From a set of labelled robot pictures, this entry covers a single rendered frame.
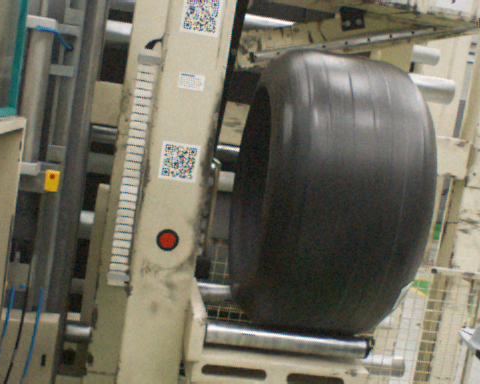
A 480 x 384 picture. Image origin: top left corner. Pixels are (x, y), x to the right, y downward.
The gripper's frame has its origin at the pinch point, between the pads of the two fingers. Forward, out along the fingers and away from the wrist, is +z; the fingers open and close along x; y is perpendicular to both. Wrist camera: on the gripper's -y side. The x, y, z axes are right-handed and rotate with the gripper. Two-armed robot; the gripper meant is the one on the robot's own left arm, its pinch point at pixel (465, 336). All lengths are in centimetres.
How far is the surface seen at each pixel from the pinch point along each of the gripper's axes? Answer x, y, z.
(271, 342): 17.6, -9.1, 31.1
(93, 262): 1, -37, 118
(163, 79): 18, 38, 62
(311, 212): 16.0, 22.0, 24.8
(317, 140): 10.6, 32.9, 28.7
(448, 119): -563, -181, 289
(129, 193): 27, 16, 63
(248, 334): 20.8, -7.2, 34.5
